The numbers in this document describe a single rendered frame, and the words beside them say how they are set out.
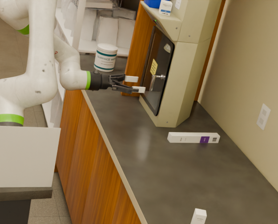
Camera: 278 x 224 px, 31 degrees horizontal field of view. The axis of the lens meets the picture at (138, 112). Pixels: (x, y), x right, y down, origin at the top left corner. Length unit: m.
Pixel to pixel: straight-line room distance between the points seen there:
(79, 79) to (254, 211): 1.00
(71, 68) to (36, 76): 0.52
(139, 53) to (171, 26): 0.46
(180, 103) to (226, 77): 0.39
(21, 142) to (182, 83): 1.01
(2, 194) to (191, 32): 1.17
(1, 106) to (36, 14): 0.39
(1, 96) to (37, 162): 0.30
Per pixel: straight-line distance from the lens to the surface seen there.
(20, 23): 2.23
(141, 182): 2.11
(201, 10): 2.44
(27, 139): 1.85
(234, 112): 2.75
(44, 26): 2.03
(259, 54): 2.60
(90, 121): 2.82
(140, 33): 2.78
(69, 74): 2.38
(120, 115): 2.65
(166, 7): 2.46
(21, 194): 1.95
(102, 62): 3.17
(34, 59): 1.95
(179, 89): 2.55
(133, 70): 2.85
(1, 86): 2.00
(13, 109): 1.97
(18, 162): 1.90
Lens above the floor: 2.06
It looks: 24 degrees down
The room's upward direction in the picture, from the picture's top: 13 degrees clockwise
